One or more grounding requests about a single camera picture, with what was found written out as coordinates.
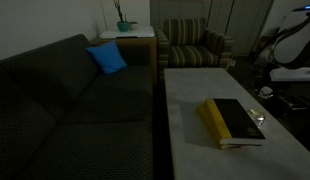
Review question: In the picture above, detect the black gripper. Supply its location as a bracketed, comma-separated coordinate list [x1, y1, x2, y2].
[275, 94, 310, 114]

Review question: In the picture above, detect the small clear glass object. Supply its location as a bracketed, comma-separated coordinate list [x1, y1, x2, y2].
[247, 107, 266, 128]

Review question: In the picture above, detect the black book yellow spine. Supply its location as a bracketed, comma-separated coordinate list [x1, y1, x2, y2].
[204, 97, 267, 147]

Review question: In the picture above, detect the yellow reddish book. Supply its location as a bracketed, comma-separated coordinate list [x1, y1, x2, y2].
[196, 102, 244, 150]

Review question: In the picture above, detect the striped armchair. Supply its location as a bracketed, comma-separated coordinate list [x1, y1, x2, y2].
[155, 18, 236, 73]

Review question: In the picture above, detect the wooden side table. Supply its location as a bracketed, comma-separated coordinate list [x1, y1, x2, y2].
[89, 34, 159, 86]

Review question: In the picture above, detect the teal plant pot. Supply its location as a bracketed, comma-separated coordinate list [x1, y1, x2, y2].
[116, 20, 131, 33]

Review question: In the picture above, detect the blue cushion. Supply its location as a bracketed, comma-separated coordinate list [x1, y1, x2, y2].
[85, 40, 129, 76]

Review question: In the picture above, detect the green potted plant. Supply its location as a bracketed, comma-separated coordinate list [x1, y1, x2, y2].
[112, 0, 127, 23]

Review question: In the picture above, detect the dark grey sofa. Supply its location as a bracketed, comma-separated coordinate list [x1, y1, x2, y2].
[0, 33, 159, 180]

